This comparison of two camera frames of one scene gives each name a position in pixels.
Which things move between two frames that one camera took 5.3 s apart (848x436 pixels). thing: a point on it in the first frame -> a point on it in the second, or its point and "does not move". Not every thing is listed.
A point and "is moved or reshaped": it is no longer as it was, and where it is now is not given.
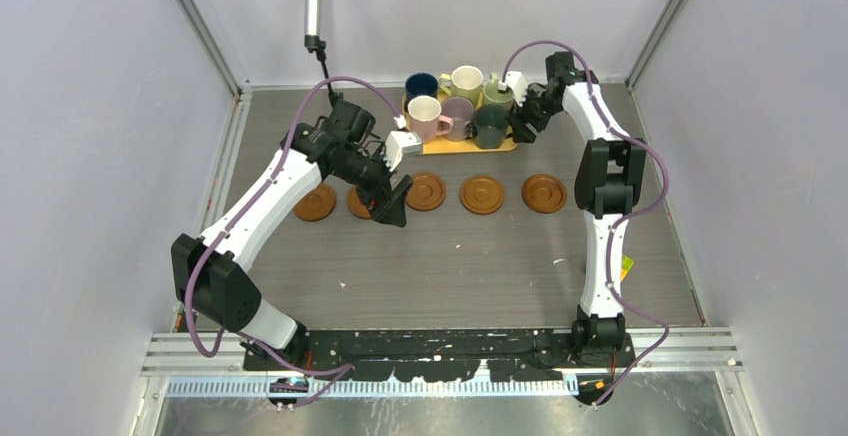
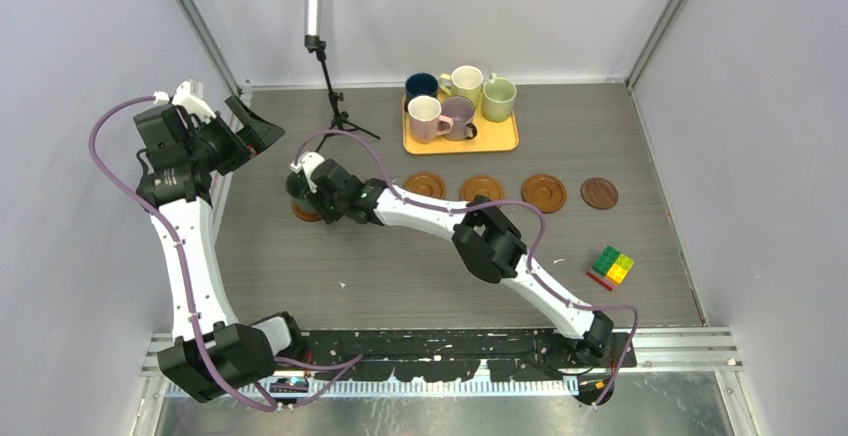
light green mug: x=492 y=94 does not move
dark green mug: x=490 y=125 is moved or reshaped
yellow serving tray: x=443 y=145 does not move
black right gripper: x=520 y=131 -> x=314 y=200
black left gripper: x=387 y=205 -> x=258 y=134
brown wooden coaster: x=543 y=194 does not move
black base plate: x=444 y=356 does not move
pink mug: x=425 y=118 does not move
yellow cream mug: x=465 y=81 does not move
